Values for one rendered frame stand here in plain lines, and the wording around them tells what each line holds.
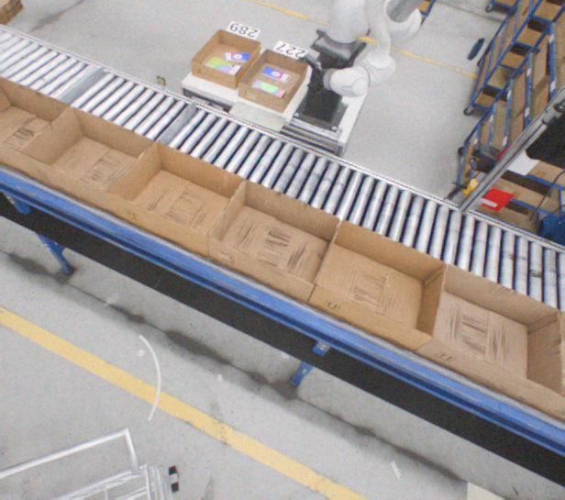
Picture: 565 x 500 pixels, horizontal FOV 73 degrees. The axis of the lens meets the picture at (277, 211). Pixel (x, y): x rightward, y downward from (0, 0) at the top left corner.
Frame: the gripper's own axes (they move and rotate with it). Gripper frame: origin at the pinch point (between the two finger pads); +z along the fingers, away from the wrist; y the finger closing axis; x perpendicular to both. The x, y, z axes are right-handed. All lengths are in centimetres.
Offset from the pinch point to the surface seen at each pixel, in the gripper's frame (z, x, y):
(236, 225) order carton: -42, -73, 16
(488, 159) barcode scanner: -73, 30, 48
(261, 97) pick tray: 28.1, -15.8, 10.6
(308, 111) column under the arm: 12.3, -0.4, 25.9
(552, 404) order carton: -140, -33, 71
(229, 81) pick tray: 46, -22, 0
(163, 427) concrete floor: -39, -159, 89
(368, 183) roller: -34, -7, 52
